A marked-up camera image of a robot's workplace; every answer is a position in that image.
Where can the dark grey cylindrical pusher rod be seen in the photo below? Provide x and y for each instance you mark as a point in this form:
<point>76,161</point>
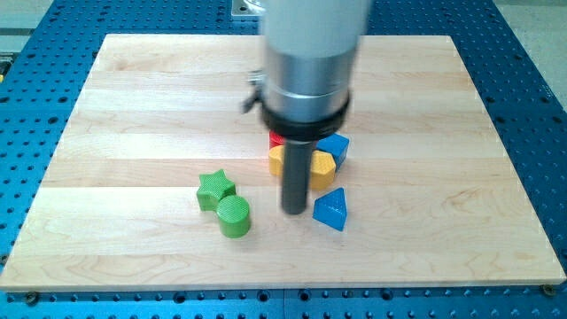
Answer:
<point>296,174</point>

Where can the blue triangle block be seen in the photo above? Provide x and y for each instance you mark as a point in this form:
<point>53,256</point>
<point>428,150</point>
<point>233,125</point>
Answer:
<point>331,209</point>

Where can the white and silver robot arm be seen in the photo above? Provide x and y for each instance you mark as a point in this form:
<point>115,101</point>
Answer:
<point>303,88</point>

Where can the yellow hexagon block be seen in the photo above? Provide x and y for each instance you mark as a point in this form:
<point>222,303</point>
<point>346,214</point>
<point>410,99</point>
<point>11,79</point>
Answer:
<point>322,171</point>

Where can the red block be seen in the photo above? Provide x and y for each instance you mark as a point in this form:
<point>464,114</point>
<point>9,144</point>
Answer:
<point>275,139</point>

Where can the blue cube block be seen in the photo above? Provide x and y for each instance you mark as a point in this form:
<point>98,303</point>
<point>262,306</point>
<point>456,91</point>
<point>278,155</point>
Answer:
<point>337,146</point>

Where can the green cylinder block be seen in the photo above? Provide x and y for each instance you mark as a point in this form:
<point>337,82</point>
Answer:
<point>233,214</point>

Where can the green star block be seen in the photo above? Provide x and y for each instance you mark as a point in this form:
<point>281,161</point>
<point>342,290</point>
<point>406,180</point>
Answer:
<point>213,188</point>

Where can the light wooden board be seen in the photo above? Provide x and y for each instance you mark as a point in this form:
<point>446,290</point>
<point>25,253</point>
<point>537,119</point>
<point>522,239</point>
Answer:
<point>432,196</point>

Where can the silver metal mounting plate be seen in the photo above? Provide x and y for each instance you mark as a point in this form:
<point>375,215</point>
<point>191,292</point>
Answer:
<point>241,8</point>

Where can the blue perforated metal base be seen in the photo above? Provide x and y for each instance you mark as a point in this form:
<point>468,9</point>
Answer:
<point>44,82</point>

